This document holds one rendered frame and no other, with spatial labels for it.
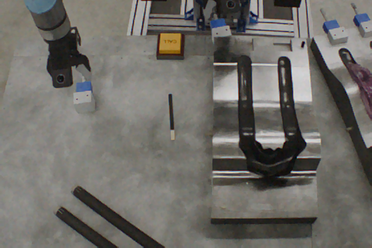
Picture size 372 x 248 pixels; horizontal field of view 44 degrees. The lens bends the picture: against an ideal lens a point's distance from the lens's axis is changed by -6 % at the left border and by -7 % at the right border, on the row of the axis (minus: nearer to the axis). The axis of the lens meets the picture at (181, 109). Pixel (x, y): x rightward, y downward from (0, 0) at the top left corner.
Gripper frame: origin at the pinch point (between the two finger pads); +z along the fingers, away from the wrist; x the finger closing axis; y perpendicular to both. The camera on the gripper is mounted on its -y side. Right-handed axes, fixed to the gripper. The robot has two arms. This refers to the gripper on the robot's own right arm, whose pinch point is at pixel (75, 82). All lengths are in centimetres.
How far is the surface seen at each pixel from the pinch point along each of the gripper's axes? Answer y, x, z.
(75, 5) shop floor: 110, 24, 91
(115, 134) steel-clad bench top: -10.0, -8.1, 13.0
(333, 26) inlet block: 13, -74, 6
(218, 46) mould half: 8.1, -38.7, 3.7
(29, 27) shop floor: 99, 50, 92
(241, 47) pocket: 8.9, -45.3, 6.4
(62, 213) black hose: -32.0, 6.5, 10.1
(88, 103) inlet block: -2.1, -1.9, 8.1
